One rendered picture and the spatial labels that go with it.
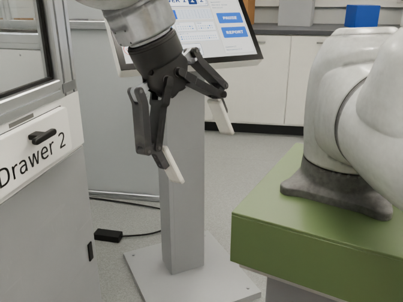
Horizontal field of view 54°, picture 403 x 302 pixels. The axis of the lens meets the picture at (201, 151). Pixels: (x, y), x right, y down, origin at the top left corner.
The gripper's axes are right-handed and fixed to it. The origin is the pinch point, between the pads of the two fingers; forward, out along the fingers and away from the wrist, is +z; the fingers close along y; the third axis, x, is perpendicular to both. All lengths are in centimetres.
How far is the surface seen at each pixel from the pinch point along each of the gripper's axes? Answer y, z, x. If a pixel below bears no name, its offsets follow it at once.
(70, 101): -4.6, -6.4, -48.1
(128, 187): -51, 83, -153
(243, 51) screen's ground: -68, 11, -45
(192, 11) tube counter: -64, -7, -57
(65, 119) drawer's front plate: 0.5, -4.5, -44.0
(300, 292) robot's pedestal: 1.0, 29.9, 11.0
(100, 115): -60, 37, -155
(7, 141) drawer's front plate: 16.8, -10.6, -32.8
